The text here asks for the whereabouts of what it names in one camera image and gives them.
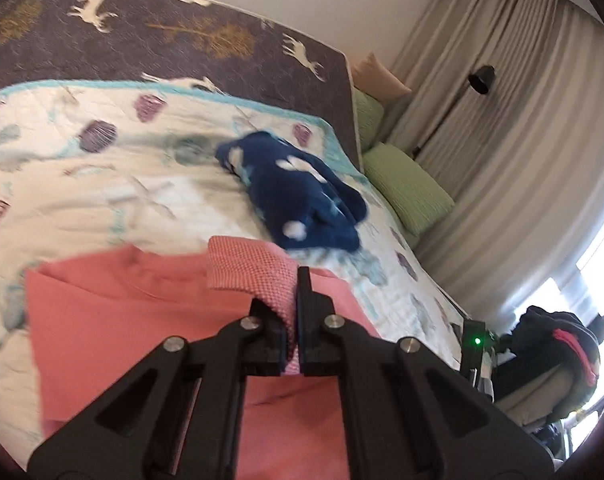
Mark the large green pillow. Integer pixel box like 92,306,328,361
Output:
363,142,455,238

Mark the small green pillow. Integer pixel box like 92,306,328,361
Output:
354,87,385,153

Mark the beige curtain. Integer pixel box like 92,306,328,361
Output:
382,0,604,321

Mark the pink knit garment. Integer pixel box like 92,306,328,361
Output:
26,236,383,480

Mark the peach pillow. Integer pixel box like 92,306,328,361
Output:
352,52,413,106

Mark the navy spotted garment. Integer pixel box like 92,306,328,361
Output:
215,131,367,253

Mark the white seashell print quilt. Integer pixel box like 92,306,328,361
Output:
0,80,470,461

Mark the black floor lamp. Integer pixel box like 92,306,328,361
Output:
412,65,496,158

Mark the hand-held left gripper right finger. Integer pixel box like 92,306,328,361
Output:
297,266,553,480

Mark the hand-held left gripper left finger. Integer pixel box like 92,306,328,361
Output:
27,299,289,480

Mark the dark deer print bed cover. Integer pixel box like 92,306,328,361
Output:
0,0,363,171

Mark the bright window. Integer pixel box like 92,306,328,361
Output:
574,220,604,316

